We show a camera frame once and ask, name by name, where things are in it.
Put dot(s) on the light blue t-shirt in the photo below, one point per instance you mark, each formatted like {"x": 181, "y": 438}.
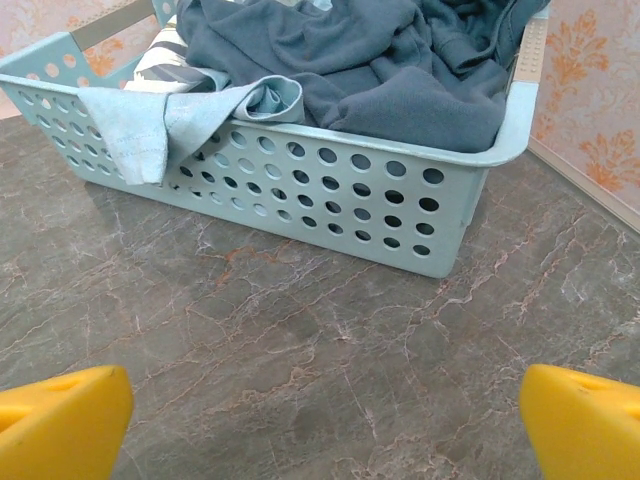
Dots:
{"x": 130, "y": 130}

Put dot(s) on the white striped t-shirt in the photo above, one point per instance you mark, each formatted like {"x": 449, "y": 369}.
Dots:
{"x": 160, "y": 65}

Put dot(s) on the dark blue t-shirt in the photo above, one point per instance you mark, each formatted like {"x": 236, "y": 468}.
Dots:
{"x": 375, "y": 75}

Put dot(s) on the light blue perforated plastic basket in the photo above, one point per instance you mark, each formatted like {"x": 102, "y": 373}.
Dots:
{"x": 350, "y": 210}

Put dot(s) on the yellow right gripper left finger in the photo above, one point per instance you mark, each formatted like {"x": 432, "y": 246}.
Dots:
{"x": 60, "y": 430}

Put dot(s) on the aluminium wall base strip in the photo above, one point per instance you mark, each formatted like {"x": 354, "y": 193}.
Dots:
{"x": 112, "y": 22}

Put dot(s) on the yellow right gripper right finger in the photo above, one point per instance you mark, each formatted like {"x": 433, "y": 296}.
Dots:
{"x": 585, "y": 430}

